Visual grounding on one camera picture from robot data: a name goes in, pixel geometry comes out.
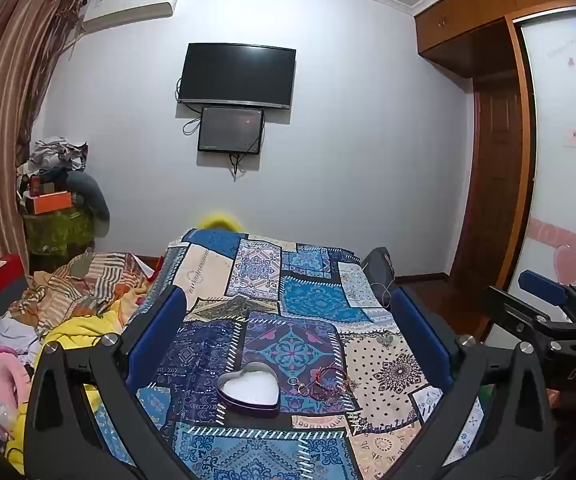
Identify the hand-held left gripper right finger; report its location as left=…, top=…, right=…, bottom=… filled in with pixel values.
left=390, top=287, right=558, bottom=480

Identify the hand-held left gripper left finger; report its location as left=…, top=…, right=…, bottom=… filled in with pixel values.
left=23, top=285, right=209, bottom=480

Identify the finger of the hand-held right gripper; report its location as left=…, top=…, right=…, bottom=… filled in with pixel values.
left=480, top=285, right=576, bottom=350
left=518, top=269, right=576, bottom=321

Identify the red string bracelet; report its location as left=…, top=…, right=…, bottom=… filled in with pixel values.
left=313, top=367, right=351, bottom=403

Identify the heart-shaped purple tin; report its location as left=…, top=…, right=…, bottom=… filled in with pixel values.
left=216, top=362, right=279, bottom=417

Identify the dark bag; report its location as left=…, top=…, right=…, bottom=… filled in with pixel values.
left=360, top=247, right=397, bottom=307

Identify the yellow cloth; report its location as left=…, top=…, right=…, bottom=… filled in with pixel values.
left=5, top=290, right=161, bottom=473

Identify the striped orange blanket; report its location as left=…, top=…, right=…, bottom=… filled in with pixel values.
left=18, top=252, right=163, bottom=332

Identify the white heart-print sliding door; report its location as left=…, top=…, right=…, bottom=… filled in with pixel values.
left=488, top=10, right=576, bottom=343

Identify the brown wooden door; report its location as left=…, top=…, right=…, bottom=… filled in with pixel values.
left=450, top=75, right=529, bottom=292

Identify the yellow fluffy item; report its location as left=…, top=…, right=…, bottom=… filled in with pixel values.
left=197, top=212, right=243, bottom=234

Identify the patchwork printed blanket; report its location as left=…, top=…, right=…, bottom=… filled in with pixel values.
left=93, top=228, right=488, bottom=480

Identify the orange box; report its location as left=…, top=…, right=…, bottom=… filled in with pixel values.
left=32, top=191, right=74, bottom=215

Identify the red and white box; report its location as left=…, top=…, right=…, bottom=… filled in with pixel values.
left=0, top=254, right=29, bottom=307

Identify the pile of clothes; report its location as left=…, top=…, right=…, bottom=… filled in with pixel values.
left=27, top=136, right=89, bottom=182

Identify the striped brown curtain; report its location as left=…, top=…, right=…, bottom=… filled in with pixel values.
left=0, top=0, right=86, bottom=311

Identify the wooden overhead cabinet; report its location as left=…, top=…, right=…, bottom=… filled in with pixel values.
left=414, top=0, right=576, bottom=79

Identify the white air conditioner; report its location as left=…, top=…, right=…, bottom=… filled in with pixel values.
left=82, top=0, right=181, bottom=36

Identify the small black wall monitor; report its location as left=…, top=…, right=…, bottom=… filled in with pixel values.
left=197, top=106, right=265, bottom=154

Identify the wall-mounted black television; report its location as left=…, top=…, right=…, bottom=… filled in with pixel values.
left=177, top=42, right=297, bottom=110

